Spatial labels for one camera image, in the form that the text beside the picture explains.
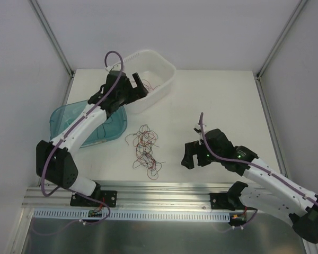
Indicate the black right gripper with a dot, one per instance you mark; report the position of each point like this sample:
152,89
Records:
199,152

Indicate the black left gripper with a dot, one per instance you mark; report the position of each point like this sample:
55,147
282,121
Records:
133,90

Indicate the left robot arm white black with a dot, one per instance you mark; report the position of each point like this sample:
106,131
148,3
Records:
54,159

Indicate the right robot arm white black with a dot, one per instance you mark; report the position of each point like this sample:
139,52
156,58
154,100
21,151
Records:
285,200

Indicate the white plastic basket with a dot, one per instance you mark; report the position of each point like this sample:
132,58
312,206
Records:
157,73

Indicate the teal translucent plastic bin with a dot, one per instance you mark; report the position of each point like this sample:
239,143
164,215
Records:
110,130

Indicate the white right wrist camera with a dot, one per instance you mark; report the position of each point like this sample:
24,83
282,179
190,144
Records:
197,128

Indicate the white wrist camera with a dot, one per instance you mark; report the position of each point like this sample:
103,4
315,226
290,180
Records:
115,67
197,128

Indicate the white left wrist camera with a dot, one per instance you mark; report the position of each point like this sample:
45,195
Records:
115,67

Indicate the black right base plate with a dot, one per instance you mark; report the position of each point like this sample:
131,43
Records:
219,201

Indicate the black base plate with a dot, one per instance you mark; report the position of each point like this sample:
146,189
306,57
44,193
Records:
219,201
108,197

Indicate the aluminium mounting rail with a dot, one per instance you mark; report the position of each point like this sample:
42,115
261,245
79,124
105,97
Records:
138,196

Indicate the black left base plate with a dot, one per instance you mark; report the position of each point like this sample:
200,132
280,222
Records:
108,197

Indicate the left aluminium frame post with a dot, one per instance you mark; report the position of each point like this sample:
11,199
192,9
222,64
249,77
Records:
51,36

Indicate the aluminium frame post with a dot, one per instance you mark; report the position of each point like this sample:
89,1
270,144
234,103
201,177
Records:
51,36
282,36

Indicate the white slotted cable duct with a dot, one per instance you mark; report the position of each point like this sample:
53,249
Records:
131,215

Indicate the right aluminium frame post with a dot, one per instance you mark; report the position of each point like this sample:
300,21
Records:
282,36

